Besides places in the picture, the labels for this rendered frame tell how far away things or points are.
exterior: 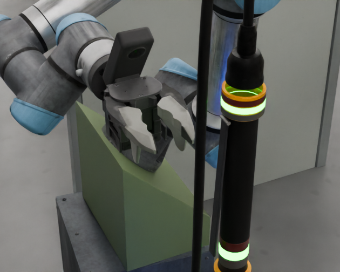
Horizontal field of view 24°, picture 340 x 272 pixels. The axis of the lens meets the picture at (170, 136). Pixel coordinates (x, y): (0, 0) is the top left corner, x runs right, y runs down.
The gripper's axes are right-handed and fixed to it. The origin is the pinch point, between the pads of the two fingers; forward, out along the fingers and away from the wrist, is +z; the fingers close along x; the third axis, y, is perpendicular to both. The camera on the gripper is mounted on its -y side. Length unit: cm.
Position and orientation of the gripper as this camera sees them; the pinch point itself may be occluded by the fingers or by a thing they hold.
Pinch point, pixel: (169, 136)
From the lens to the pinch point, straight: 96.5
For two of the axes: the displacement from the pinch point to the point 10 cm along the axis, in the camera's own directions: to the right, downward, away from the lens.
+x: -9.1, 2.4, -3.4
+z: 4.2, 5.2, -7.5
